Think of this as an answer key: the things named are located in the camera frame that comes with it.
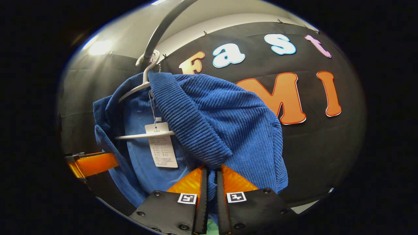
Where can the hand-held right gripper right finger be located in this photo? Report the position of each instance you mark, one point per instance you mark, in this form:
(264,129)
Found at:
(222,212)

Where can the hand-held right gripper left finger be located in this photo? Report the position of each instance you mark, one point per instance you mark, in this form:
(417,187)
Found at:
(202,209)

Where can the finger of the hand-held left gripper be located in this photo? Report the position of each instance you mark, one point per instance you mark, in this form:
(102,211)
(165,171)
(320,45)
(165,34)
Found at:
(94,164)

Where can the green laundry hamper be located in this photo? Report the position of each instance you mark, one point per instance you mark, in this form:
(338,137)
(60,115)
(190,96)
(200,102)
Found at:
(212,227)

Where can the white plastic hanger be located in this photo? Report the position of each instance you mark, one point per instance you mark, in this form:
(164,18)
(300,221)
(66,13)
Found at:
(143,135)

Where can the black clothes rack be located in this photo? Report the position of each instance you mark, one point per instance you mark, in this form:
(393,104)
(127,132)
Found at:
(159,30)

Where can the white paper garment tag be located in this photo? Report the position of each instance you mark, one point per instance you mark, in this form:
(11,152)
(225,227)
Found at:
(161,150)

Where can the small ceiling light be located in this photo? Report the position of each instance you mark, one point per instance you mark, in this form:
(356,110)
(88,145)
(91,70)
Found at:
(98,47)

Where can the long ceiling light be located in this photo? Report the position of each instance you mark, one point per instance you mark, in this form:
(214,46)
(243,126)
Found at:
(158,1)

